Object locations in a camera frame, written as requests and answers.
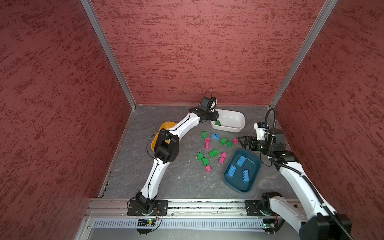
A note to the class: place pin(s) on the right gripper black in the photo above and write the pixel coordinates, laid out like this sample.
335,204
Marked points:
246,139

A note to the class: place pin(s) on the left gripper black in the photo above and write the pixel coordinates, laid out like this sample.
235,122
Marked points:
214,117

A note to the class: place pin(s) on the blue long brick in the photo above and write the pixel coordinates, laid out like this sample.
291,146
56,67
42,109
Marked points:
241,161
231,171
246,177

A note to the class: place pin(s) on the blue long brick bottom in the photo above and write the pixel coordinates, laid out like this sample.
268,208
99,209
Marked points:
246,177

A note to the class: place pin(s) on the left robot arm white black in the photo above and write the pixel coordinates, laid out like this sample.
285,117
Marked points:
166,151

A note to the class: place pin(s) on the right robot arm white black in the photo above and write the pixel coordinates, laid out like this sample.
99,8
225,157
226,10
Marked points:
319,220

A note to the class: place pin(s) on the green flat square brick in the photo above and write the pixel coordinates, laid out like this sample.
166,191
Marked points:
229,144

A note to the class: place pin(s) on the white plastic bin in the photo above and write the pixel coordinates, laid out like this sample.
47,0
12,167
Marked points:
231,121

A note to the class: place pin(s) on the light blue square brick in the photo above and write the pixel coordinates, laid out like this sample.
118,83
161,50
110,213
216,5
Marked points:
215,136

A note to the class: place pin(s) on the teal plastic bin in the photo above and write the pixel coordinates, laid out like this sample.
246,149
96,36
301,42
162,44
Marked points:
252,164

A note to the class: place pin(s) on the yellow plastic bin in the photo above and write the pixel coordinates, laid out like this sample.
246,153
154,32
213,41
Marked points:
166,126

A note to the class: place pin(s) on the right controller board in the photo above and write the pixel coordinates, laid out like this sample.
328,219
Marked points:
270,226

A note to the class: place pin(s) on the controller board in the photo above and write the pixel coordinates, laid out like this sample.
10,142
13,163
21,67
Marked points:
145,226
270,226

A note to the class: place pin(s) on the left controller board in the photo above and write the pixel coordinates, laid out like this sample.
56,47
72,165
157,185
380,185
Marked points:
145,226

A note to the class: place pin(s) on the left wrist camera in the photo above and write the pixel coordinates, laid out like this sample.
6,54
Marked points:
207,104

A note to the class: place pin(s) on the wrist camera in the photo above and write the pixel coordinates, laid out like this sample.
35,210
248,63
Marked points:
207,104
261,131

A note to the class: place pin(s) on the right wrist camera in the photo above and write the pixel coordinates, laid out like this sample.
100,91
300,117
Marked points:
261,131

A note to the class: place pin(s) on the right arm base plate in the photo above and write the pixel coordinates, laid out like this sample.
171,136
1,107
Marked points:
257,208

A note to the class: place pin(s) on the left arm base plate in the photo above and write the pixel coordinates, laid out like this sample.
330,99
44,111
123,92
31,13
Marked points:
155,208

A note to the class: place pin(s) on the aluminium front rail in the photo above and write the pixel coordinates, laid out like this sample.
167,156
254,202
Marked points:
177,208

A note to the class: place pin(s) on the right corner aluminium post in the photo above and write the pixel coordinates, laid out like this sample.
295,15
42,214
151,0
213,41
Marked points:
317,26

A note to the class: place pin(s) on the corner aluminium post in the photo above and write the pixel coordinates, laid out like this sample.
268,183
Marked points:
317,26
97,26

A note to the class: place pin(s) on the left corner aluminium post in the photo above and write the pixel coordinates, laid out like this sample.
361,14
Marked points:
97,26

